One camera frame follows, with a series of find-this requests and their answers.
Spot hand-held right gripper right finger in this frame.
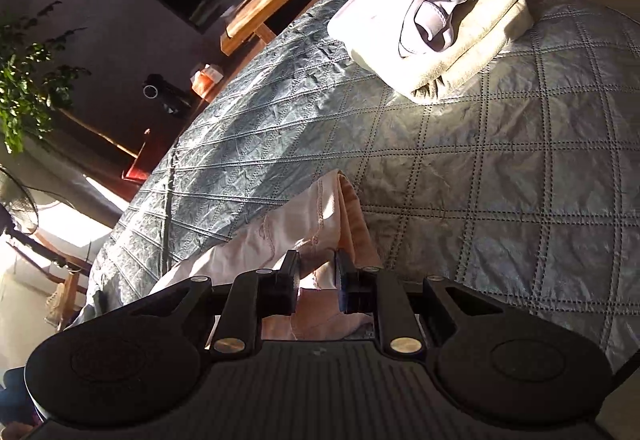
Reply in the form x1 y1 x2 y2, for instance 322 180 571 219
334 250 506 357

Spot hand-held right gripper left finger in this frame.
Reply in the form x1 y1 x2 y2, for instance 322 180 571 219
127 250 302 357

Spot pink pants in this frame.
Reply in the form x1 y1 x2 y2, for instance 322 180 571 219
150 171 386 341

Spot grey quilted bedspread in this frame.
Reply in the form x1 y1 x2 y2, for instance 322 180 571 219
72 0 640 361

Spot red plant pot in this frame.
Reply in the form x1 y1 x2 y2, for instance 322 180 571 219
122 127 173 181

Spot orange tissue box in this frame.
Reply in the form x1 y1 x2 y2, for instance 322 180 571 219
190 64 223 98

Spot black cylindrical speaker device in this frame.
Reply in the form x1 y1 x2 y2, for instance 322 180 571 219
142 74 193 115

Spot beige curtain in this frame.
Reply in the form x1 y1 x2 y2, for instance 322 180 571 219
20 135 136 231

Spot white folded garment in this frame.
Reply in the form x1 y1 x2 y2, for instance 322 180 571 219
327 0 501 71

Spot black standing fan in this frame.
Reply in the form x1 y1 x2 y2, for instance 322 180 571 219
0 165 91 271

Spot cream folded towel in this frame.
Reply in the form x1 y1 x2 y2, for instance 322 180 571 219
350 0 536 104

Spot green potted tree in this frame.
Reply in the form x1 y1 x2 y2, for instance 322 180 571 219
0 0 141 158

